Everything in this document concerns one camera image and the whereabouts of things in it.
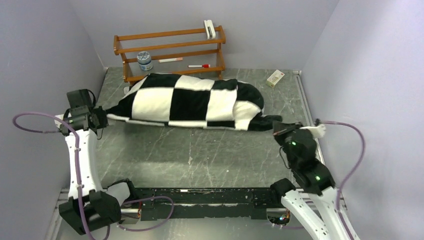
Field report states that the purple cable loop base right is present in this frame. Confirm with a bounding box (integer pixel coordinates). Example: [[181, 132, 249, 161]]
[[267, 215, 304, 230]]

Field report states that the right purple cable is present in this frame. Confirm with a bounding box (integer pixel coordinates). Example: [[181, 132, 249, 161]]
[[317, 119, 367, 240]]

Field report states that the blue white round jar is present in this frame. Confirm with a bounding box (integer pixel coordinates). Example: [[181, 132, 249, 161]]
[[136, 51, 153, 72]]

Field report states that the small white green box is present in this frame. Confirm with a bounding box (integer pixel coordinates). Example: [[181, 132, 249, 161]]
[[265, 70, 285, 88]]

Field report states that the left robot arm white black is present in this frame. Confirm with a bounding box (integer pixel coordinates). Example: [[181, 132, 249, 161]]
[[55, 89, 136, 235]]

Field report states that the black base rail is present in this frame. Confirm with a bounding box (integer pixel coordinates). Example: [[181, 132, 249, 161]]
[[121, 187, 286, 221]]

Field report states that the white clip on rack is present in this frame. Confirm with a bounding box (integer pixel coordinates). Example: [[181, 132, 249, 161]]
[[203, 19, 216, 40]]

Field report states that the black white checkered pillowcase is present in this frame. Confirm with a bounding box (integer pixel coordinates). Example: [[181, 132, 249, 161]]
[[106, 73, 283, 132]]

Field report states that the wooden shelf rack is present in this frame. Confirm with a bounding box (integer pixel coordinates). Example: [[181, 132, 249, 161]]
[[113, 25, 226, 85]]

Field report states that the white marker red cap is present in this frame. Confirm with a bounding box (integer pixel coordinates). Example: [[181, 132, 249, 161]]
[[187, 64, 211, 69]]

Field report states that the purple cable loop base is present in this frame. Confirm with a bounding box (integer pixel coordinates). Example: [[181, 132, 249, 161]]
[[267, 215, 304, 230], [116, 196, 175, 232]]

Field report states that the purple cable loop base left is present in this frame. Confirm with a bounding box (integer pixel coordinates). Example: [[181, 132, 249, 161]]
[[116, 196, 175, 232]]

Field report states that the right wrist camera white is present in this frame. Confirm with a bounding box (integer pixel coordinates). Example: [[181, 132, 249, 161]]
[[300, 118, 327, 139]]

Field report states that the purple cable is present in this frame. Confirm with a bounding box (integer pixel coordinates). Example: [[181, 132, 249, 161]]
[[12, 111, 112, 240], [317, 119, 367, 240]]

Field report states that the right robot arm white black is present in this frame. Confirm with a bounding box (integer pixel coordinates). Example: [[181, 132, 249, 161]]
[[271, 121, 360, 240]]

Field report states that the white marker pink cap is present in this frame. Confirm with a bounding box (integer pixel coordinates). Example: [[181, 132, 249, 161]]
[[158, 57, 183, 63]]

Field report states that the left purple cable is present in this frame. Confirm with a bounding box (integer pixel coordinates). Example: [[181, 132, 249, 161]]
[[12, 111, 112, 240]]

